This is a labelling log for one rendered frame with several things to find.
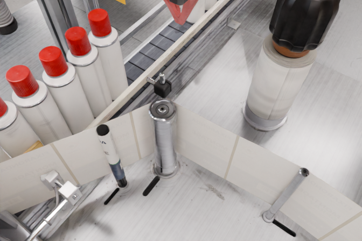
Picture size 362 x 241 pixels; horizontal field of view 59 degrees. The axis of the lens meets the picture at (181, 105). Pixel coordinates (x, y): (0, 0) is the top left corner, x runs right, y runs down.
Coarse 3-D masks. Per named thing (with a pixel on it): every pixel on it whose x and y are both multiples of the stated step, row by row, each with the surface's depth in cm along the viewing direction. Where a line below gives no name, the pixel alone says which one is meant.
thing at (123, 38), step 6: (156, 6) 72; (162, 6) 72; (150, 12) 71; (156, 12) 71; (144, 18) 69; (150, 18) 71; (138, 24) 68; (144, 24) 70; (126, 30) 67; (132, 30) 67; (138, 30) 69; (120, 36) 66; (126, 36) 66; (120, 42) 66
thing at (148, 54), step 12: (192, 24) 81; (156, 36) 78; (168, 36) 78; (180, 36) 78; (144, 48) 76; (156, 48) 76; (168, 48) 76; (132, 60) 73; (144, 60) 73; (132, 72) 71; (144, 84) 69; (108, 120) 64
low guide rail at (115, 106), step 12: (228, 0) 83; (216, 12) 81; (204, 24) 78; (192, 36) 76; (180, 48) 73; (156, 60) 69; (168, 60) 71; (144, 72) 67; (156, 72) 69; (132, 84) 65; (120, 96) 63; (132, 96) 65; (108, 108) 61; (120, 108) 64; (96, 120) 60
